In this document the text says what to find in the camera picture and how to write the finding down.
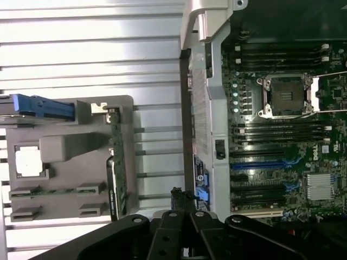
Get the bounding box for RAM slot with black clips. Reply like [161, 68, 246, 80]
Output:
[240, 62, 323, 70]
[240, 50, 323, 57]
[233, 132, 333, 139]
[233, 122, 333, 129]

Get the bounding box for metal socket cover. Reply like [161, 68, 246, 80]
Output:
[307, 75, 347, 112]

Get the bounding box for grey parts rack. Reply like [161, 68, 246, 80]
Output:
[4, 94, 142, 226]

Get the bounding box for thin metal locking lever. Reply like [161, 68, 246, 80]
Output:
[316, 70, 347, 79]

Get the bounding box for green motherboard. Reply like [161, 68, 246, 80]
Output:
[221, 25, 347, 222]

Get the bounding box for blue expansion slot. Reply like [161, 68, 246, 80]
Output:
[231, 161, 295, 170]

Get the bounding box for open grey PC case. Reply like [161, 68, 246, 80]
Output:
[178, 0, 347, 260]

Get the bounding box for green RAM stick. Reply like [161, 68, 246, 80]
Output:
[11, 187, 106, 196]

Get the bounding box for long black expansion slot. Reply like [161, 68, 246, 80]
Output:
[230, 150, 282, 158]
[232, 195, 285, 204]
[232, 185, 285, 193]

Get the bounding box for CPU socket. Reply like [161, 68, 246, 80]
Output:
[256, 73, 315, 119]

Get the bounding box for white expansion slot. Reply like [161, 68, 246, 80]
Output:
[245, 210, 282, 218]

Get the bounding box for silver chipset heatsink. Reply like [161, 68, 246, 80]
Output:
[306, 173, 333, 202]

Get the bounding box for RAM slot with white clips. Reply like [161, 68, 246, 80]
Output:
[235, 55, 331, 64]
[235, 43, 331, 52]
[233, 127, 333, 134]

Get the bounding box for hard disk with blue carrier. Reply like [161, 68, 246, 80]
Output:
[0, 93, 75, 123]

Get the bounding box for silver CPU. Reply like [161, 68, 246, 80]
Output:
[15, 146, 47, 179]

